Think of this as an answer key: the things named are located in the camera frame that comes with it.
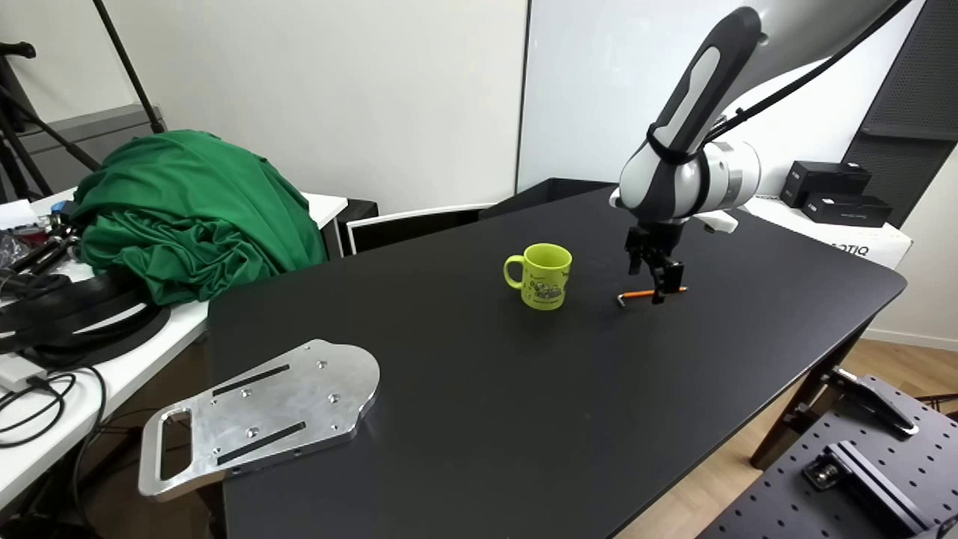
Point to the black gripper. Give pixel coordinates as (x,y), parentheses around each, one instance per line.
(654,246)

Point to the orange pencil tool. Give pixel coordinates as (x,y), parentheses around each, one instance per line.
(646,294)

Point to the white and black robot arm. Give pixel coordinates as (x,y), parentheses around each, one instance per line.
(672,178)

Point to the yellow-green mug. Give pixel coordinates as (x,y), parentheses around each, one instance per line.
(538,278)

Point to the black box on shelf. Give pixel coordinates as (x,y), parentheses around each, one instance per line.
(832,193)

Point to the white box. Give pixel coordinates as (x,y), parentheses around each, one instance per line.
(884,246)

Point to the black perforated breadboard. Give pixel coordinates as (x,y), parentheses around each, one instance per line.
(848,478)

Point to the silver metal plate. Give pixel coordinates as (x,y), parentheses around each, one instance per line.
(299,399)

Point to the green cloth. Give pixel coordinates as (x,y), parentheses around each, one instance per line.
(193,216)

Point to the black tripod leg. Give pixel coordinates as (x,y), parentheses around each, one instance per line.
(127,67)

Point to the white side table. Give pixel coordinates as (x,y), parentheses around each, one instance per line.
(47,426)

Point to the black bracket on breadboard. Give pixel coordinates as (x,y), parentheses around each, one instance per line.
(871,404)

